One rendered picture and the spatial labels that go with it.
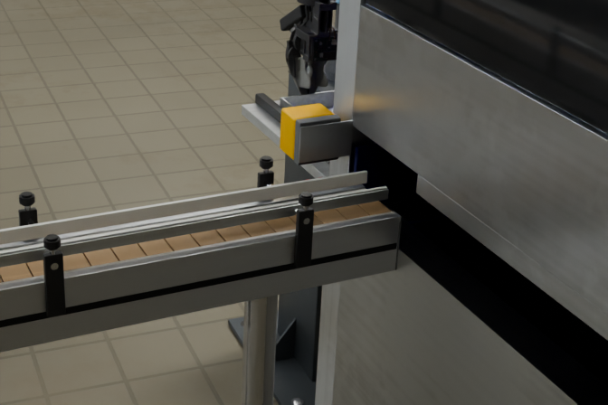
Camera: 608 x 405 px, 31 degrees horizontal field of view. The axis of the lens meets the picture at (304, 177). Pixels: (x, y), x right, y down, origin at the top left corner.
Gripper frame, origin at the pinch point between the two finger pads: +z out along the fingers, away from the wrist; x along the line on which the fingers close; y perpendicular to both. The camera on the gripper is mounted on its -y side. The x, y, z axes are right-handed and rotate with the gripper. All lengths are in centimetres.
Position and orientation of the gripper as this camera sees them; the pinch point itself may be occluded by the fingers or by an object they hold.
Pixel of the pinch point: (305, 91)
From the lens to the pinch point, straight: 215.7
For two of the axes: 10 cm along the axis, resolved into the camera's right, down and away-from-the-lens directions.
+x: 9.0, -1.4, 4.2
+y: 4.4, 3.9, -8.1
